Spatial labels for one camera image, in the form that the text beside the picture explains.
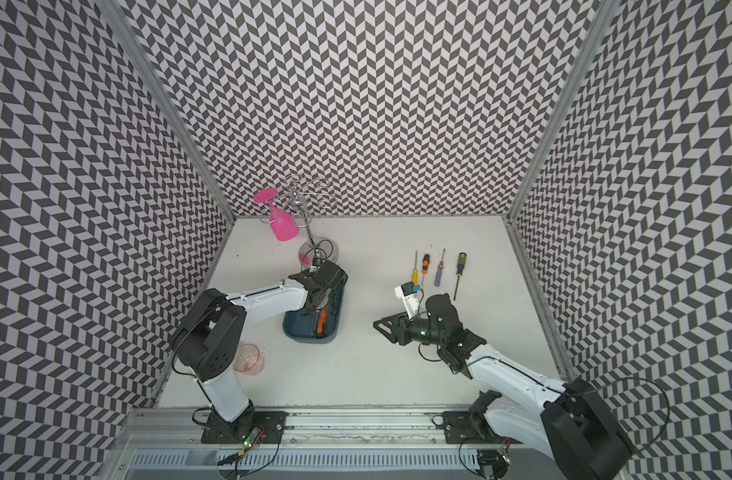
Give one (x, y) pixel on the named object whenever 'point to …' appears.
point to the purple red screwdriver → (439, 272)
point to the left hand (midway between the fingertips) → (311, 297)
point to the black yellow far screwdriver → (459, 270)
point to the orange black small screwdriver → (425, 263)
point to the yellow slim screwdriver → (415, 272)
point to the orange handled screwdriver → (322, 322)
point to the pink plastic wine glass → (283, 225)
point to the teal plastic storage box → (300, 324)
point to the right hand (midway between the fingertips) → (379, 330)
